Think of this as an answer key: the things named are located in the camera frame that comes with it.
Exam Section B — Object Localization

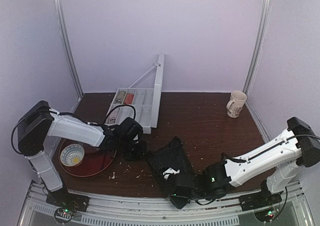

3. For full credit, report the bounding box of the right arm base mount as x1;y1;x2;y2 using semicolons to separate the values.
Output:
239;180;288;224

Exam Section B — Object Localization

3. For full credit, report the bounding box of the round red tray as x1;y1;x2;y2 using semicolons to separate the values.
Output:
58;140;117;178

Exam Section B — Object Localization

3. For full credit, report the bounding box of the cream floral mug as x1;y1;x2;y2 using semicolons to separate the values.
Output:
226;90;247;118

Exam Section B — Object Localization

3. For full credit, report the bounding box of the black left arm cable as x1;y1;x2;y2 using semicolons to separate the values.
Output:
10;103;51;157

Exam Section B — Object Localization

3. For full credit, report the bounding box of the aluminium frame post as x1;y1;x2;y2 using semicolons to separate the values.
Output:
54;0;84;98
243;0;272;96

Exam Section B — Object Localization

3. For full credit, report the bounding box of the grey folded cloth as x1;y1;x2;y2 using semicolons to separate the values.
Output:
105;108;120;125

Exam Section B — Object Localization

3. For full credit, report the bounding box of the right aluminium frame post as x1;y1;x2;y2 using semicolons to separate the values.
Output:
243;0;272;96

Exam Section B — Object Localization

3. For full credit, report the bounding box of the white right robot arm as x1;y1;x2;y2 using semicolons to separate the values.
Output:
165;117;320;210

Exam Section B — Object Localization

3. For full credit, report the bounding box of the red rolled cloth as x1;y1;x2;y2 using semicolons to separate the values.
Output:
123;93;135;105

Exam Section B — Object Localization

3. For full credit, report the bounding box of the aluminium front rail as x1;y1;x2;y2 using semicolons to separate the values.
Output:
17;183;308;226

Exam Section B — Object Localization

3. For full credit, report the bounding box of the left aluminium frame post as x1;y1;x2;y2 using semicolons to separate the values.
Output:
54;0;84;98

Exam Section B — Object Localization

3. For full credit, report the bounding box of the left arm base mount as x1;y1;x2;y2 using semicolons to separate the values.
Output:
42;186;90;225

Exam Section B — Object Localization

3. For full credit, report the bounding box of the black striped underwear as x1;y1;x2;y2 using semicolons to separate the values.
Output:
147;136;194;198

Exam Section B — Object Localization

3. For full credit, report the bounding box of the beige rolled cloth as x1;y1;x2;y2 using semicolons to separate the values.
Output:
115;90;126;104

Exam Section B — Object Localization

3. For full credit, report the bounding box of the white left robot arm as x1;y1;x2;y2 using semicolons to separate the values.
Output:
10;100;147;193

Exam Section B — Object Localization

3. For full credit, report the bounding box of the white compartment organizer box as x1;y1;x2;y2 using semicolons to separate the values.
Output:
105;53;165;134

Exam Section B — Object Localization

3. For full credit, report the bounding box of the blue patterned bowl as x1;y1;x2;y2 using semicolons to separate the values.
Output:
59;144;85;167

